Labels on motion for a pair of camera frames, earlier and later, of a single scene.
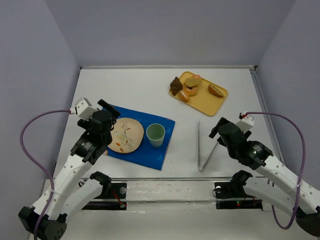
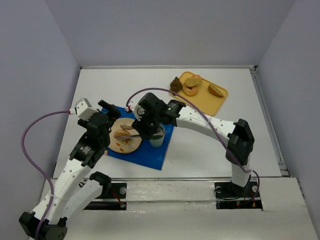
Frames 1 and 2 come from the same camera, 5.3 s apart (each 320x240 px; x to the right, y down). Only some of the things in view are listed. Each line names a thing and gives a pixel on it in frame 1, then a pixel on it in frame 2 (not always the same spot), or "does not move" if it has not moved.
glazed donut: [191, 92] does not move
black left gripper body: [106, 109] does not move
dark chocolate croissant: [176, 86] does not move
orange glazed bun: [183, 96] → [121, 132]
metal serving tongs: [211, 155] → [127, 137]
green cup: [155, 133] does not move
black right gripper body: [219, 128] → [143, 127]
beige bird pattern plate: [127, 135] does not move
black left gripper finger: [115, 112] does not move
